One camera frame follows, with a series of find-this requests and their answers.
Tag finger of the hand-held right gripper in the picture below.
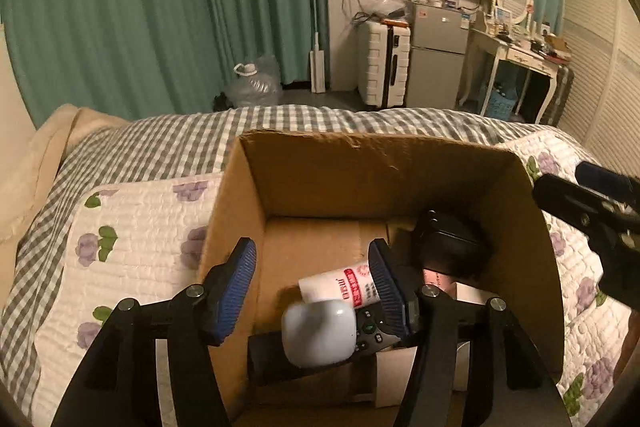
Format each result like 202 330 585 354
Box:
575 162 640 202
532 173 626 233

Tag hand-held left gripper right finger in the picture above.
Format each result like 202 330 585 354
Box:
367 239 572 427

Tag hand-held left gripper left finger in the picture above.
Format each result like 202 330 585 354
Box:
52 237 258 427

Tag black remote control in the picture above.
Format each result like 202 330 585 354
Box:
247 302 418 375

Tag small white red-label bottle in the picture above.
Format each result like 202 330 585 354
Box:
298 259 383 310

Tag light blue plastic case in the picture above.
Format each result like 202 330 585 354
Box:
281 299 358 369

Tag black pouch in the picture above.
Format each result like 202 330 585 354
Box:
411 210 493 280

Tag brown cardboard box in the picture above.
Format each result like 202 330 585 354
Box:
197 130 566 427

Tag person's right forearm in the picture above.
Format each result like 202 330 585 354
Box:
612 309 640 383

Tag dark grey suitcase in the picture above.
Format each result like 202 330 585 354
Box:
542 64 576 128

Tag white floral quilt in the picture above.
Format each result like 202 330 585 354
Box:
30 130 640 427

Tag blue plastic basket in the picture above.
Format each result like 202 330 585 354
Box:
482 82 518 120

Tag white louvered wardrobe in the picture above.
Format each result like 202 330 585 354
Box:
552 0 640 168

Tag white dressing table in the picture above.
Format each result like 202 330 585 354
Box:
457 24 558 125

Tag grey checked bedsheet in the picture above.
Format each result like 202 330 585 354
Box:
0 104 586 408

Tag silver small fridge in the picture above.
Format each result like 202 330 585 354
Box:
405 1 473 110

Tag clear water jug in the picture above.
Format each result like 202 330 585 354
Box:
223 54 283 110

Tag white ribbed suitcase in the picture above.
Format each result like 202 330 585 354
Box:
357 21 412 108

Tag beige blanket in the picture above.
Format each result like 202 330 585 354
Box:
0 103 131 243

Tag white flat mop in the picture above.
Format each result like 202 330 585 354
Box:
307 0 328 94

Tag clear plastic bag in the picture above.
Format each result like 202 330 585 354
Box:
367 0 408 24

